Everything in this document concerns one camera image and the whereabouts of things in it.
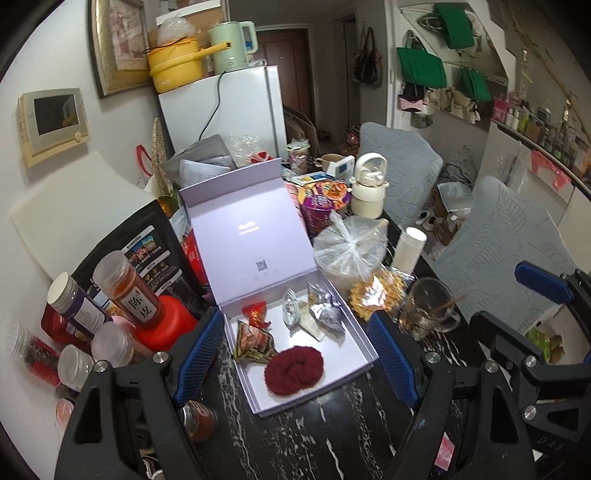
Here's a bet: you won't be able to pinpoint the brown green snack packet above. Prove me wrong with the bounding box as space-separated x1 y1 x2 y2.
233 322 277 364

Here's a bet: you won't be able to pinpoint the red snack packet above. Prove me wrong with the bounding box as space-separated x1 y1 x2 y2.
242 301 270 330

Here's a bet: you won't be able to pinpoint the dark red fluffy scrunchie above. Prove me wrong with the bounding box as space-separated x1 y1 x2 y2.
264 346 324 396

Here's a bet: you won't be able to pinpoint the green slippers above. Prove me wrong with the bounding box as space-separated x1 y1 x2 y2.
526 328 564 364

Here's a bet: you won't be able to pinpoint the red plastic canister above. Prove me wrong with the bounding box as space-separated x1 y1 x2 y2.
133 295 197 352

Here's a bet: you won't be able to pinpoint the clear glass mug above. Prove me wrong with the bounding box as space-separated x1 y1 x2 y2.
399 277 461 340

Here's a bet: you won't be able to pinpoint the orange spice jar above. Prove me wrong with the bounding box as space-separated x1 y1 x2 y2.
181 400 217 442

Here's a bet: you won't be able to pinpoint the near grey leaf chair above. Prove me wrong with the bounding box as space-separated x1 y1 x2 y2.
432 176 576 334

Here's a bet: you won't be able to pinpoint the grey leaf chair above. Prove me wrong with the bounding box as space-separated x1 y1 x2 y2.
432 176 576 334
359 122 444 228

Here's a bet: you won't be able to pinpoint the bag of waffle cookies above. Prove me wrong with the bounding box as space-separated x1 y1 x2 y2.
349 268 407 321

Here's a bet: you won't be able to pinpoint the lavender open gift box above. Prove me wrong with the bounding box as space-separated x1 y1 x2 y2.
180 160 379 417

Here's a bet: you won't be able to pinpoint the brown label spice jar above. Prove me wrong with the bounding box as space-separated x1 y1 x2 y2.
93 250 160 324

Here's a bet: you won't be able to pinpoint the black snack bag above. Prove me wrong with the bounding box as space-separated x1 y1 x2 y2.
73 200 207 318

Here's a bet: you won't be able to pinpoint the white paper cup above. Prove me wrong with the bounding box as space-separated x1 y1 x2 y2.
392 227 428 274

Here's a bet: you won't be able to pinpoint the clear plastic bag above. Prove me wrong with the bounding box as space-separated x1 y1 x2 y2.
314 211 389 298

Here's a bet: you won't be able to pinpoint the far grey leaf chair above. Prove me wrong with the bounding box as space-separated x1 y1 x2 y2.
359 122 444 228

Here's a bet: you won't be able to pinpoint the purple instant noodle bowl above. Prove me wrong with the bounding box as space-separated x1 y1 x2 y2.
297 180 351 238

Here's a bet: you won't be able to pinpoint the cream white water bottle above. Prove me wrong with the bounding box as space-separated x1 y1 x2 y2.
349 152 390 219

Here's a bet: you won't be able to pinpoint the green tote bag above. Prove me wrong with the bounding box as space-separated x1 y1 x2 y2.
461 68 492 102
397 47 448 89

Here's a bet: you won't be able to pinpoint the white mini fridge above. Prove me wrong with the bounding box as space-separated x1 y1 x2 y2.
158 66 287 158

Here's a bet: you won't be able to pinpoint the yellow pot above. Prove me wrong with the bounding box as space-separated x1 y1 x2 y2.
147 37 225 94

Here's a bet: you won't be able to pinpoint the brown entrance door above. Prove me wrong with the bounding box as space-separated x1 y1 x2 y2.
254 28 315 120

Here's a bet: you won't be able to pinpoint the green electric kettle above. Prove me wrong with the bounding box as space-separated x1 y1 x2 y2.
208 21 259 75

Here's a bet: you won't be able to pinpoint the framed picture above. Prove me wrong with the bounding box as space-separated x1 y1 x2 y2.
87 0 150 98

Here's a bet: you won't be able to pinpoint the beige wall intercom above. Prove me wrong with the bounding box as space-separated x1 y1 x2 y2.
17 88 90 169

